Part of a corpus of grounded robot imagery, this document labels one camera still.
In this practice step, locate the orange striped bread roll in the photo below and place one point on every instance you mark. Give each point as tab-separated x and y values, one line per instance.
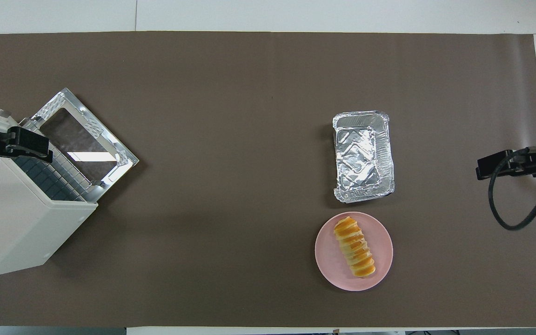
354	246

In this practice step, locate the white toaster oven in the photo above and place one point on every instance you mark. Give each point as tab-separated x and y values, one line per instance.
12	223

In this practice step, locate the aluminium foil tray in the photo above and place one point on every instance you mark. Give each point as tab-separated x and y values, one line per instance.
363	158

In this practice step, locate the chrome glass oven door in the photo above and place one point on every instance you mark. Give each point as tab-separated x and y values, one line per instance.
77	139

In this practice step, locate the pink round plate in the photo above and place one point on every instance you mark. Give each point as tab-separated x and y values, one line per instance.
331	260

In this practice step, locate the brown table mat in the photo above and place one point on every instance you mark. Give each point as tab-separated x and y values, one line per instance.
258	139

